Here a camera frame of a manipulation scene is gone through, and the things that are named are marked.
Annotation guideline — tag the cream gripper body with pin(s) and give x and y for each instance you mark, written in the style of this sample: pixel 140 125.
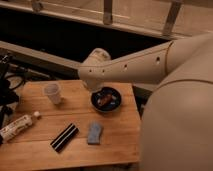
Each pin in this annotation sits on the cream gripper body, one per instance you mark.
pixel 92 86

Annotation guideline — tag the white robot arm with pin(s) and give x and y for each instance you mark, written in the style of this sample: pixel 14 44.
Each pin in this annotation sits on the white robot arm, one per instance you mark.
pixel 177 123

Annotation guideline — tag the red snack packet in bowl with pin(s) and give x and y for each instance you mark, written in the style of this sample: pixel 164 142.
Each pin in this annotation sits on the red snack packet in bowl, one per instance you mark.
pixel 106 99

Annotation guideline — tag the dark blue bowl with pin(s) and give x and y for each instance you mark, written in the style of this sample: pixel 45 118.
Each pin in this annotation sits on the dark blue bowl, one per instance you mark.
pixel 112 105

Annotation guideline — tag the translucent plastic cup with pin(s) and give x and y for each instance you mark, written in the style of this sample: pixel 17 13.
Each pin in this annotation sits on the translucent plastic cup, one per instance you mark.
pixel 52 91

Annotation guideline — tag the blue sponge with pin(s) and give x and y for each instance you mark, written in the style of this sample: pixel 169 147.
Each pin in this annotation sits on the blue sponge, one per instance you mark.
pixel 94 134

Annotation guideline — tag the black white striped block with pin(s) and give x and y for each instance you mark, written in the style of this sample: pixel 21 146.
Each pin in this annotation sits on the black white striped block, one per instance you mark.
pixel 64 137

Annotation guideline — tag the black equipment at left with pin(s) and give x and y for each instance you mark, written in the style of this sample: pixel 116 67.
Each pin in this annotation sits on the black equipment at left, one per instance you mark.
pixel 8 97

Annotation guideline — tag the white plastic bottle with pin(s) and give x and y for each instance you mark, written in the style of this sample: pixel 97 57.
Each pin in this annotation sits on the white plastic bottle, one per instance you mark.
pixel 14 128

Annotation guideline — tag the metal railing frame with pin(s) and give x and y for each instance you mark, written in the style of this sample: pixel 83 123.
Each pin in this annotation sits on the metal railing frame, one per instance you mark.
pixel 169 19

